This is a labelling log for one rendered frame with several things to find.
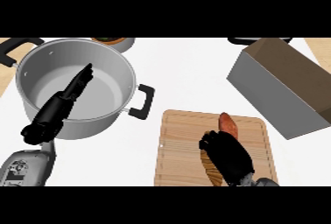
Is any large silver stockpot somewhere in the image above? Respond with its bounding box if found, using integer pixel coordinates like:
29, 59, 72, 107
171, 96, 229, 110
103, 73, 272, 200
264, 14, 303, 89
0, 37, 156, 141

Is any wooden cutting board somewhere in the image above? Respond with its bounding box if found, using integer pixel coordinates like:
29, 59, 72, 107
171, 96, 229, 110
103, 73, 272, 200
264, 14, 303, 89
153, 108, 279, 187

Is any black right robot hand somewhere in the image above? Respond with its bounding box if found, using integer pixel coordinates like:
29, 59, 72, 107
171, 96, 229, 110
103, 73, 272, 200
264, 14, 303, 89
198, 130, 255, 186

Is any open cardboard box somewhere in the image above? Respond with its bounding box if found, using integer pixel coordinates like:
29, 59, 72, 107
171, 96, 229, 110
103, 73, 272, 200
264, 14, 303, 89
226, 37, 331, 141

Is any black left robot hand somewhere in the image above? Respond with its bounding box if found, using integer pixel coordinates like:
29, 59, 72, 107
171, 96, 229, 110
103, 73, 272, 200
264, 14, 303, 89
19, 62, 94, 146

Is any black pan edge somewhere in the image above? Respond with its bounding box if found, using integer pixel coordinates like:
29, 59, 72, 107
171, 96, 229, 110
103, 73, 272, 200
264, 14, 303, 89
226, 37, 294, 46

